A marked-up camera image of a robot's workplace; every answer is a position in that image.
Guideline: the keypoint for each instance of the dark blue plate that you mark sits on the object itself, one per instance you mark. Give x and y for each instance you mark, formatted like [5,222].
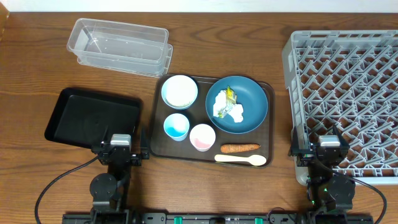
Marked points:
[249,94]

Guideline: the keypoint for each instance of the grey dishwasher rack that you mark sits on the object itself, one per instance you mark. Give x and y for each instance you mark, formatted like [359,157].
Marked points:
[346,79]

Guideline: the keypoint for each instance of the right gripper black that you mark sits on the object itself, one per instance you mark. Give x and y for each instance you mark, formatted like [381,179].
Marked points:
[305,158]

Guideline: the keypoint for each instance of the cream plastic spoon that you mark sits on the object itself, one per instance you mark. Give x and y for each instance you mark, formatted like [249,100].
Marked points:
[254,160]

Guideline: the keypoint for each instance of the dark brown serving tray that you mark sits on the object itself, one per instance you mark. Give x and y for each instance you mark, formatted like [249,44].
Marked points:
[161,145]

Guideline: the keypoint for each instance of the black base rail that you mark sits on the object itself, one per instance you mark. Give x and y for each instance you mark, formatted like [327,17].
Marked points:
[161,218]

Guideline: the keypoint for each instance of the orange carrot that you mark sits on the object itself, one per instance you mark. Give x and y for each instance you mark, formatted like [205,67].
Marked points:
[235,148]

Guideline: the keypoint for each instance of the pink cup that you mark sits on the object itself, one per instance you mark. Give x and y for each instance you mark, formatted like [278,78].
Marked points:
[202,137]

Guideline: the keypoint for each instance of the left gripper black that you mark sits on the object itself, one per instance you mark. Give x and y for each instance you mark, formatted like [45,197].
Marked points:
[141,156]

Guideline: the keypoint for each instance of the clear plastic bin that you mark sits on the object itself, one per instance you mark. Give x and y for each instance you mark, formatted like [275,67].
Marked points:
[122,47]

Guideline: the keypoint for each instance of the crumpled white tissue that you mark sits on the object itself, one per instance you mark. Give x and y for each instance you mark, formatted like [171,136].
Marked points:
[236,113]

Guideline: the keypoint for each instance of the light blue rice bowl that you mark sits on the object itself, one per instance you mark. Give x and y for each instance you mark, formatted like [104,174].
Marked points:
[179,92]

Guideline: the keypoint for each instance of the yellow snack wrapper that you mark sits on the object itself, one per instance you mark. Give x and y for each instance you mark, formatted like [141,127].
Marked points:
[230,101]

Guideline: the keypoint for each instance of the black plastic tray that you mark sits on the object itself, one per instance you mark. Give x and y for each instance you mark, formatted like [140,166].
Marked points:
[80,117]

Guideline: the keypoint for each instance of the light blue cup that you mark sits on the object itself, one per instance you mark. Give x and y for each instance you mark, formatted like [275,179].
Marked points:
[176,126]

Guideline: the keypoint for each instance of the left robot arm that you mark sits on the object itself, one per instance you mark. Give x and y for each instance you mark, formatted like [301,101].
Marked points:
[109,190]

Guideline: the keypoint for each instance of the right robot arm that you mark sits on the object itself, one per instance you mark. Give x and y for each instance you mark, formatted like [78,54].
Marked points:
[330,194]

